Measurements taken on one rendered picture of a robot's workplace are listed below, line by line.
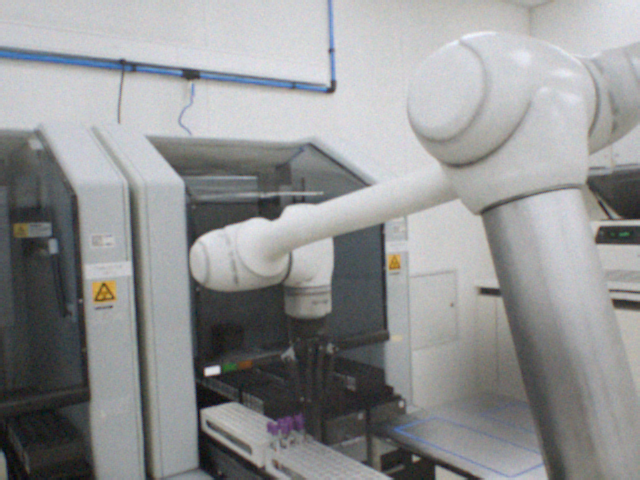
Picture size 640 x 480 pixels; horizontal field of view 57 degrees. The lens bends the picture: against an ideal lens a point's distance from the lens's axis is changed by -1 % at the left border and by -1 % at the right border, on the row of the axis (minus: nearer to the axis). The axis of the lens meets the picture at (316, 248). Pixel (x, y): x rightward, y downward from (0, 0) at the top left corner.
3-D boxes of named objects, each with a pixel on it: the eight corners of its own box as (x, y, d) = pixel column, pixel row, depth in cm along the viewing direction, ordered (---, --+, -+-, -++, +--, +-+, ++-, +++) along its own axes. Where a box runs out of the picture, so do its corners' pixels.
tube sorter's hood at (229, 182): (131, 346, 182) (120, 139, 179) (295, 320, 217) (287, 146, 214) (201, 380, 140) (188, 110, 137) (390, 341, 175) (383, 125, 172)
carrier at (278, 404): (296, 409, 160) (295, 387, 159) (300, 411, 158) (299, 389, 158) (259, 419, 153) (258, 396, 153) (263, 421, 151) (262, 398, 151)
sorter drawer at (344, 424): (212, 391, 210) (210, 366, 209) (246, 383, 218) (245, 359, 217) (336, 453, 150) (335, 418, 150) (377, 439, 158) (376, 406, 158)
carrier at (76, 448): (84, 463, 128) (82, 437, 127) (87, 467, 126) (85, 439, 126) (26, 478, 121) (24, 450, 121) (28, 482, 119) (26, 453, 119)
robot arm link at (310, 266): (309, 280, 122) (257, 287, 113) (307, 205, 121) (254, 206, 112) (346, 283, 113) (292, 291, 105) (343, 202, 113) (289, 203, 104)
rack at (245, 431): (201, 434, 148) (199, 410, 148) (236, 424, 154) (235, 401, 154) (260, 472, 124) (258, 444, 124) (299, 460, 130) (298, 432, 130)
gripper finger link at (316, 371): (305, 342, 117) (311, 341, 117) (309, 397, 117) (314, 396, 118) (317, 345, 113) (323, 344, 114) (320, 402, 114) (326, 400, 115)
